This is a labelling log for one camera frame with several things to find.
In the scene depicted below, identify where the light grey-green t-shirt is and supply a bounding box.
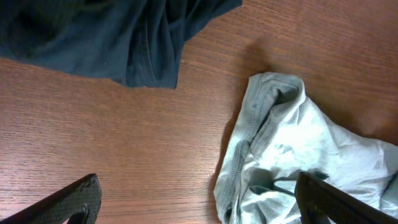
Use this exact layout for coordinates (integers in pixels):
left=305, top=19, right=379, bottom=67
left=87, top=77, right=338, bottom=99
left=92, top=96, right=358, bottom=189
left=214, top=72, right=397, bottom=223

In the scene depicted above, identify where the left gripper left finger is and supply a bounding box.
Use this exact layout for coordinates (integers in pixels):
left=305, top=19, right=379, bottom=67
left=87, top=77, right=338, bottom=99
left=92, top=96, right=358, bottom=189
left=1, top=174, right=102, bottom=224

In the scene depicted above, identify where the folded navy blue garment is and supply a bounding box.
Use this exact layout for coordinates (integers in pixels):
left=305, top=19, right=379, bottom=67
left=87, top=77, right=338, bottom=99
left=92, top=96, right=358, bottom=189
left=1, top=0, right=242, bottom=88

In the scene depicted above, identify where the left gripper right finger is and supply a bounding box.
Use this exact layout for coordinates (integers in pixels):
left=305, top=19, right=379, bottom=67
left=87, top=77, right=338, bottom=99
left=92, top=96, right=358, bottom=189
left=295, top=172, right=397, bottom=224

